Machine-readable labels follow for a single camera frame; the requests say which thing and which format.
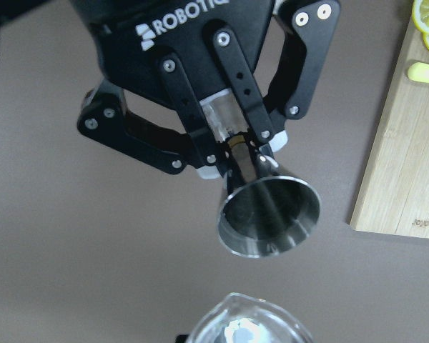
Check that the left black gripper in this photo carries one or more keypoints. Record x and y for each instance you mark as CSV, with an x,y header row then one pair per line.
x,y
160,50

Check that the steel jigger measuring cup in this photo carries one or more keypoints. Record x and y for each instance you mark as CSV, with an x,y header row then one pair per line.
x,y
264,211

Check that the clear glass shaker cup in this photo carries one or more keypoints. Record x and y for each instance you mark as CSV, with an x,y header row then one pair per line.
x,y
242,318

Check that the yellow plastic knife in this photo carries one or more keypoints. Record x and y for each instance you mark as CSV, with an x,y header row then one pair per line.
x,y
419,72

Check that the lemon slice outer end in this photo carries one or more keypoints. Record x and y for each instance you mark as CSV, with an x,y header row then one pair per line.
x,y
420,15

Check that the wooden cutting board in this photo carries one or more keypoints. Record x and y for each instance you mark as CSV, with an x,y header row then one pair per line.
x,y
394,193

